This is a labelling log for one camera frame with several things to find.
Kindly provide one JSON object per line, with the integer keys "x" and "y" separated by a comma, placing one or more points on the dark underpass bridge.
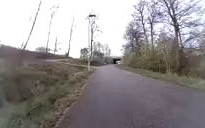
{"x": 116, "y": 60}

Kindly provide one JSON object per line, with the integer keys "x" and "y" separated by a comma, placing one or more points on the street lamp pole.
{"x": 89, "y": 43}

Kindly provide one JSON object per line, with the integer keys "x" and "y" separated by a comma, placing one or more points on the row of thin bare trees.
{"x": 70, "y": 36}

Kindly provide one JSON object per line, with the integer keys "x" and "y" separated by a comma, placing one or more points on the grey asphalt path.
{"x": 130, "y": 100}

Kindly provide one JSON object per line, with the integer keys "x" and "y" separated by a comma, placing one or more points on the grassy leaf-strewn slope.
{"x": 30, "y": 90}

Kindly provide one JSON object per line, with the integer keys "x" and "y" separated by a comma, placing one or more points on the grass verge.
{"x": 186, "y": 81}

